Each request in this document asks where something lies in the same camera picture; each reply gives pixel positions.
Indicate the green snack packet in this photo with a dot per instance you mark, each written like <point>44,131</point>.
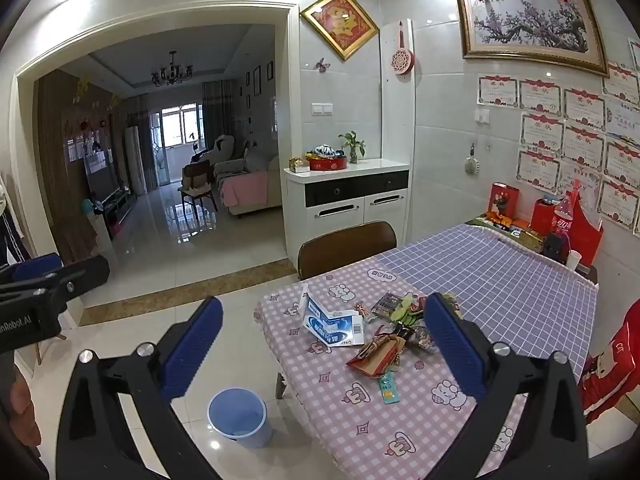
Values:
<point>389,390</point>

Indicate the person's left hand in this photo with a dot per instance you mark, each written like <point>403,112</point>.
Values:
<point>26,410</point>

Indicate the red gift bag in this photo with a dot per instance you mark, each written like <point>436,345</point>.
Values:
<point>587,235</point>

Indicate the person's left forearm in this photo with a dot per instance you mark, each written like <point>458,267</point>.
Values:
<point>10,460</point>

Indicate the pink checked tablecloth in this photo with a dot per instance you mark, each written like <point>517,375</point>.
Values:
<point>350,435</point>

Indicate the white massage chair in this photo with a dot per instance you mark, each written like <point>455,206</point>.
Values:
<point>222,150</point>

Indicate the brown dining chair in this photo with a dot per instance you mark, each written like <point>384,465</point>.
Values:
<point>345,250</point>

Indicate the white wall switch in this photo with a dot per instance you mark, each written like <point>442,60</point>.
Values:
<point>321,108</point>

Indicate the tall red box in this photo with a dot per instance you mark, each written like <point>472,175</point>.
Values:
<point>503,202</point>

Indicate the blue and white carton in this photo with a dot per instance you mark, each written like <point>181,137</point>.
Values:
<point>330,322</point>

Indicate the white standing air conditioner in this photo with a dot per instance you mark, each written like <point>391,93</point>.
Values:
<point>132,160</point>

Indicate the diamond red framed picture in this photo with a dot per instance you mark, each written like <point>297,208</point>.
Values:
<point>340,22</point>

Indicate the flat screen television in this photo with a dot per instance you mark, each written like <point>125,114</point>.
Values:
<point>100,175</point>

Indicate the black jacket white stripes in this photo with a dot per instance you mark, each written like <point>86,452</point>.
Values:
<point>10,230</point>

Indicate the group of wall certificates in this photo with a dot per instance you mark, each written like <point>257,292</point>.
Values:
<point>575,135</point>

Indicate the pink blanket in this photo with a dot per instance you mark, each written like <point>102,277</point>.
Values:
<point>245,190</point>

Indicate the white wall outlet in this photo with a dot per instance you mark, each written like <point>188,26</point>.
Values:
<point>483,115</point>

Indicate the small black box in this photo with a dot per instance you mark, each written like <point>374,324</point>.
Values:
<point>553,246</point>

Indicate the television stand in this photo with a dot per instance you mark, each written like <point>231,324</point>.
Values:
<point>117,205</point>

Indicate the blue and white cloth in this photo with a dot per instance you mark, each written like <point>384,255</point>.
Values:
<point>326,151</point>

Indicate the cola bottle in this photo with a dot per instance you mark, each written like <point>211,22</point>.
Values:
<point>562,222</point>

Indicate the red snack packet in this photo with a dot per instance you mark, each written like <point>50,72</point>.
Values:
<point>375,357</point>

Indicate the purple checked tablecloth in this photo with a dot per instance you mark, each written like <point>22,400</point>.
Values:
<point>500,280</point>

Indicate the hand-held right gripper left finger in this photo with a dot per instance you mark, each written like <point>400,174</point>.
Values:
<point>192,347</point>

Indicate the white sideboard cabinet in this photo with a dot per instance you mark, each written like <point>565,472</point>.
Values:
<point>345,210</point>

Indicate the framed plum blossom painting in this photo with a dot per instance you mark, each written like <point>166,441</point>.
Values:
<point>530,22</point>

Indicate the butterfly wall decoration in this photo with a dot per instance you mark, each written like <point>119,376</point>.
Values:
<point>322,64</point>

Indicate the red chair cover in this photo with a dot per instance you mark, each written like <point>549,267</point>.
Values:
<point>612,365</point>

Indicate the row of flat boxes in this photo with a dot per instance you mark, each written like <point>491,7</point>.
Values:
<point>510,227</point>

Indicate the pile of snack wrappers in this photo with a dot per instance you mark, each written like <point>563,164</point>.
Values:
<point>400,317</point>

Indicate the black chandelier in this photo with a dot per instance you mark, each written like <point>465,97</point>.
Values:
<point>171,74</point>

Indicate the red cylinder tin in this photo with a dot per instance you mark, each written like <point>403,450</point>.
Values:
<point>542,215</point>

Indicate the potted green plant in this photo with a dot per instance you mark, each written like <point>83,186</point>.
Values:
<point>352,142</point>

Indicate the wooden living room chair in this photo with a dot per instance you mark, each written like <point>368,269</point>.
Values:
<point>197,185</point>

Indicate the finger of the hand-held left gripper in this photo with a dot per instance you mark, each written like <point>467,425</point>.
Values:
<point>80,272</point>
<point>35,266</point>

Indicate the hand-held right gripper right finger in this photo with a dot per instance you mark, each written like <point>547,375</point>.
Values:
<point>455,345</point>

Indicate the beige sofa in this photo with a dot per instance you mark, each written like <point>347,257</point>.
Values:
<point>260,175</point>

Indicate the blue plastic waste bin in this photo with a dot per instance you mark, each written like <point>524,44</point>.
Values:
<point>240,420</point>

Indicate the red round tin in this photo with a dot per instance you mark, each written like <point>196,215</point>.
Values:
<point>327,163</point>

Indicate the white hanging ornament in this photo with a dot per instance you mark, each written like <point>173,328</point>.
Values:
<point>471,165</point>

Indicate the white paper cup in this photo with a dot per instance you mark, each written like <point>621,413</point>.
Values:
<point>573,259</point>

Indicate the pink fan ornament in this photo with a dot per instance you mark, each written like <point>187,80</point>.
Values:
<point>402,62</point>

